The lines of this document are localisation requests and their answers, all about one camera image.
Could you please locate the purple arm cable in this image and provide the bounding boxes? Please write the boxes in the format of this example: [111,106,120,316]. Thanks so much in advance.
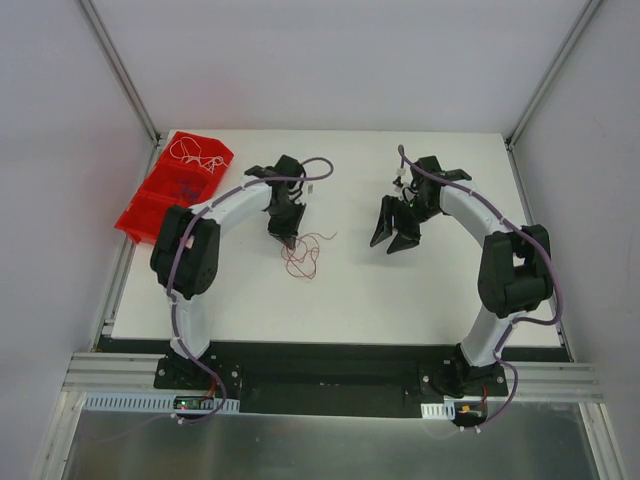
[87,157,335,444]
[397,144,564,436]

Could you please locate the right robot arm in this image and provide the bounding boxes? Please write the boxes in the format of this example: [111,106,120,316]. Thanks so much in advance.
[370,156,554,398]

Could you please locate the aluminium frame post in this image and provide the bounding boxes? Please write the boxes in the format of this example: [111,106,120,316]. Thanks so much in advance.
[75,0,161,145]
[505,0,604,151]

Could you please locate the red wire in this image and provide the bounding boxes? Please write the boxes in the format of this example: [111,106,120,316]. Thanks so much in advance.
[279,229,339,281]

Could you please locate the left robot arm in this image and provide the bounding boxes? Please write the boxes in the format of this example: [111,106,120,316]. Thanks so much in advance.
[150,155,306,390]

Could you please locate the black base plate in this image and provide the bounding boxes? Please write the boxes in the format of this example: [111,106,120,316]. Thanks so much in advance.
[97,338,512,418]

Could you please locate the white cable duct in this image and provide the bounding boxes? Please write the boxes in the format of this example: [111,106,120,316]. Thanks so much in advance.
[420,399,487,421]
[84,393,240,416]

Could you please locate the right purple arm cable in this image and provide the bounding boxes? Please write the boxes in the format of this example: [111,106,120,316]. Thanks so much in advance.
[397,144,564,436]

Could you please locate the left white cable duct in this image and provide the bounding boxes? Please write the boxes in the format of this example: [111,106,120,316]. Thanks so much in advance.
[84,393,240,416]

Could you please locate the right aluminium frame post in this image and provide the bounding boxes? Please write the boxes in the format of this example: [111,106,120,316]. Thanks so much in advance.
[505,0,604,151]

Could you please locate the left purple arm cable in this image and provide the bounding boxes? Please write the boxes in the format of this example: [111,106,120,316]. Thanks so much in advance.
[87,157,335,444]

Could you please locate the right white cable duct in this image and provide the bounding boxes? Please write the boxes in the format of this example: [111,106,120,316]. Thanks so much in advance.
[420,399,487,421]

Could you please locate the red plastic bin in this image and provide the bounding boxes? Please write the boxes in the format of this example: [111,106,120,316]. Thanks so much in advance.
[115,131,234,244]

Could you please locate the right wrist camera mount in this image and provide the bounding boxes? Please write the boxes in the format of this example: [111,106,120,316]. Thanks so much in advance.
[393,168,405,189]

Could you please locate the left aluminium frame post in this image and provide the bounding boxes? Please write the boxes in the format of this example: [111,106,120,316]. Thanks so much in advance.
[75,0,161,145]

